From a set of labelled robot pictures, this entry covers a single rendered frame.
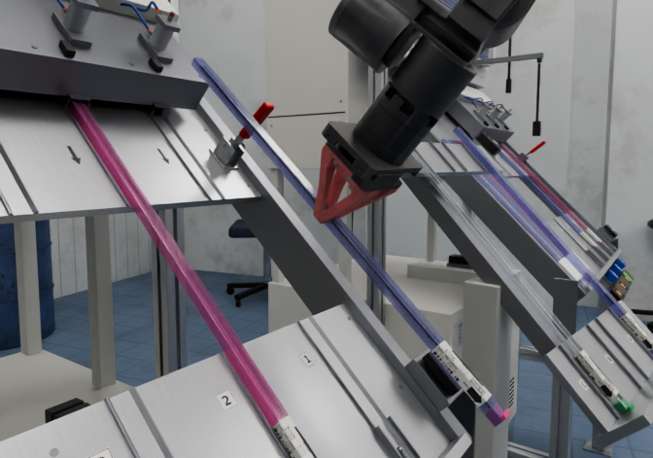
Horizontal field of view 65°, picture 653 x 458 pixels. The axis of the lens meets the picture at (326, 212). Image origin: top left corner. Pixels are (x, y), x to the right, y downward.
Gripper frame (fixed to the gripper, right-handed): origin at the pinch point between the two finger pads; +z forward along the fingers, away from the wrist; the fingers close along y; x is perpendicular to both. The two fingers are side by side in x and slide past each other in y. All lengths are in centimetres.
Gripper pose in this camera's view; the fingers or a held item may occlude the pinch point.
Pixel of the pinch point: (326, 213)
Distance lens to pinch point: 52.9
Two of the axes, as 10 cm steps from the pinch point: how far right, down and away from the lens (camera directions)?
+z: -5.4, 7.0, 4.7
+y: -5.8, 0.9, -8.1
